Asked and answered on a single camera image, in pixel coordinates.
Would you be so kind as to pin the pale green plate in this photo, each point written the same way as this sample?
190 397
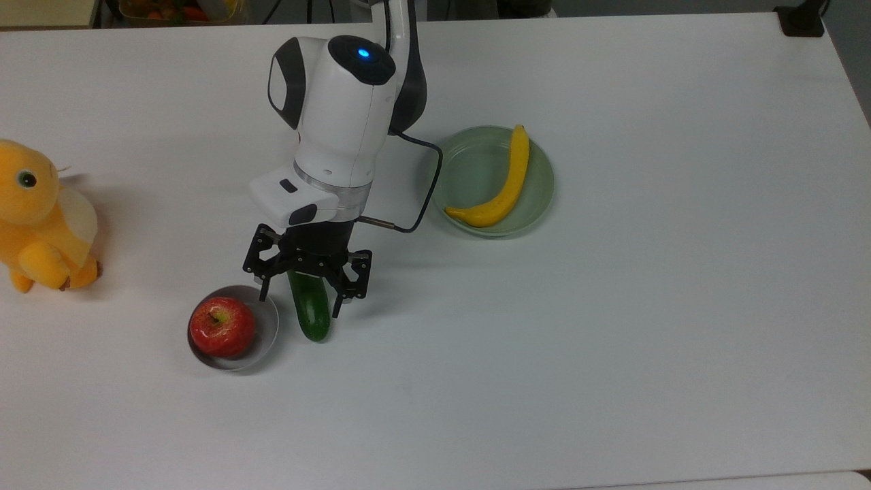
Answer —
476 170

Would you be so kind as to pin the clear container with vegetables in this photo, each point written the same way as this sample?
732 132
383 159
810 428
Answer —
180 10

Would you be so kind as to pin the red apple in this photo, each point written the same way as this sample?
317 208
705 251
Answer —
222 328

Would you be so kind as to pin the yellow plush bird toy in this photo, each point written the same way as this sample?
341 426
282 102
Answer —
34 218

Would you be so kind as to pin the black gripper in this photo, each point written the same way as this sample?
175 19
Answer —
316 245

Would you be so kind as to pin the black clamp mount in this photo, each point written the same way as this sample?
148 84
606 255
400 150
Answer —
801 20

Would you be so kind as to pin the grey metal bowl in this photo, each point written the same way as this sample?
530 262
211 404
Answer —
267 327

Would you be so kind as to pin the beige board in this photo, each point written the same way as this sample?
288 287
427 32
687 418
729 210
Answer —
44 12

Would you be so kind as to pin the yellow banana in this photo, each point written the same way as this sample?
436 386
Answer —
510 184

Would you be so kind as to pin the green cucumber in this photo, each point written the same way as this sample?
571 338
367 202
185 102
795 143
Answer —
313 316

